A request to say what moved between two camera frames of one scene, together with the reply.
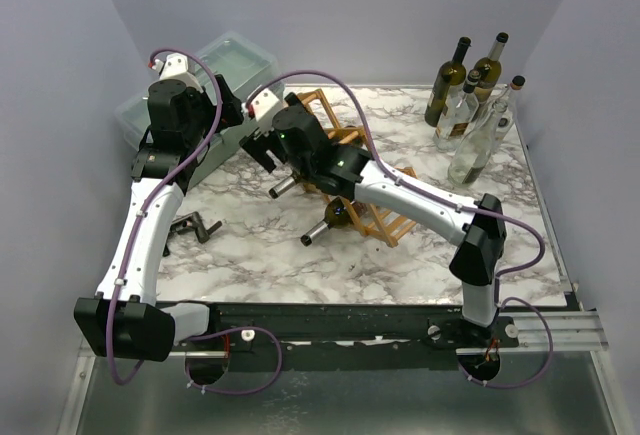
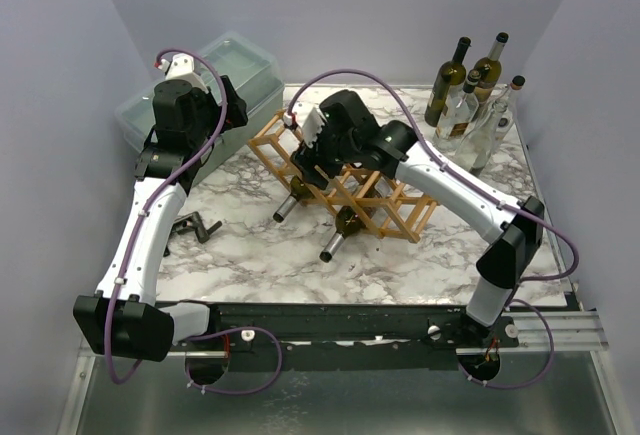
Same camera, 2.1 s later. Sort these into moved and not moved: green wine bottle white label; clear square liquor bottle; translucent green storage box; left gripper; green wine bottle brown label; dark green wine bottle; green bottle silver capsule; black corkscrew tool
Moved: green wine bottle white label; green wine bottle brown label
Not moved: black corkscrew tool; translucent green storage box; green bottle silver capsule; dark green wine bottle; left gripper; clear square liquor bottle
